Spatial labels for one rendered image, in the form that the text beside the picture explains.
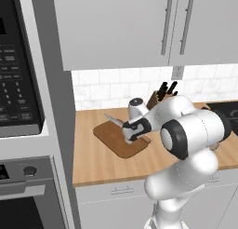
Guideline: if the knife with black handle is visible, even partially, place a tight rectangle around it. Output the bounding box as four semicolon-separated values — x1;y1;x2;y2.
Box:
103;114;132;129

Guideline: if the grey oven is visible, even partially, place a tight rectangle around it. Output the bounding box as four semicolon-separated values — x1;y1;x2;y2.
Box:
0;155;68;229

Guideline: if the wooden knife block with knives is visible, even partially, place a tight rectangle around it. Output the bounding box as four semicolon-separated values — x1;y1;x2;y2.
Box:
146;80;179;112

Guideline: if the grey base cupboard door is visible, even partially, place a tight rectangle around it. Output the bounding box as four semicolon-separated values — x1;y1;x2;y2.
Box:
76;196;156;229
180;183;238;229

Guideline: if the grey tall appliance housing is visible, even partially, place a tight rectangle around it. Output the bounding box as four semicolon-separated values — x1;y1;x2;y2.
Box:
0;0;82;229

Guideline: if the black hob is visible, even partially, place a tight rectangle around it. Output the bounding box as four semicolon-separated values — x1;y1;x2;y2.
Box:
206;101;238;136

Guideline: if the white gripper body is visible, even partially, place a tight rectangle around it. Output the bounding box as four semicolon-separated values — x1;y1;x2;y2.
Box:
121;126;139;144

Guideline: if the grey wall socket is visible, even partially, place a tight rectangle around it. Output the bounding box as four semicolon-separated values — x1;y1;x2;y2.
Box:
171;65;185;81

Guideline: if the narrow grey drawer front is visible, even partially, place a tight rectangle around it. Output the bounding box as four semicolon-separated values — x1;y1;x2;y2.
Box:
203;168;238;188

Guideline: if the wide grey drawer front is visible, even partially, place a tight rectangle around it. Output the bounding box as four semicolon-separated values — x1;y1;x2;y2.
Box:
75;179;151;207

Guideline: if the narrow grey cupboard door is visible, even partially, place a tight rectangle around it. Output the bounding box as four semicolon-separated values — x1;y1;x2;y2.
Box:
168;0;238;67

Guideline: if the brown wooden cutting board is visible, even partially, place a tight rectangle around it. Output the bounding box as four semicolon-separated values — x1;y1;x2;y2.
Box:
92;120;152;159

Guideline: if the black microwave oven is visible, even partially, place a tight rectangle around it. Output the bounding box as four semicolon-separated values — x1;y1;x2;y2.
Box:
0;0;46;139

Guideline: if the grey cupboard bar handle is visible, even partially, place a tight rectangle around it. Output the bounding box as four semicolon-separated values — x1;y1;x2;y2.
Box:
160;0;174;57
178;0;195;56

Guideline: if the wide grey cupboard door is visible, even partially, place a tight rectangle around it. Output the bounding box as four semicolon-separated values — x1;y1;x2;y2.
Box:
52;0;180;72

